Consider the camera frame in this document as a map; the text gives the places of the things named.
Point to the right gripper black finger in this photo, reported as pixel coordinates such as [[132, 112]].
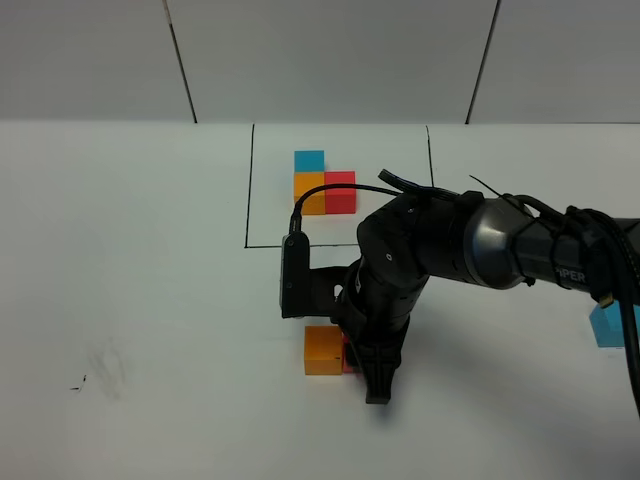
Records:
[[377, 363]]

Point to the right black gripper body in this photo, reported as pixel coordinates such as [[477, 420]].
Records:
[[375, 305]]

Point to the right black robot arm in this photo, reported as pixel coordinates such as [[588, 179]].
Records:
[[496, 243]]

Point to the red template block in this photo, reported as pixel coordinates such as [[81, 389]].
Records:
[[341, 200]]

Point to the blue template block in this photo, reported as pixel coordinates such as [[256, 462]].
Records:
[[309, 161]]

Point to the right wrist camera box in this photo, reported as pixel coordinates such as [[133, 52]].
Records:
[[307, 292]]

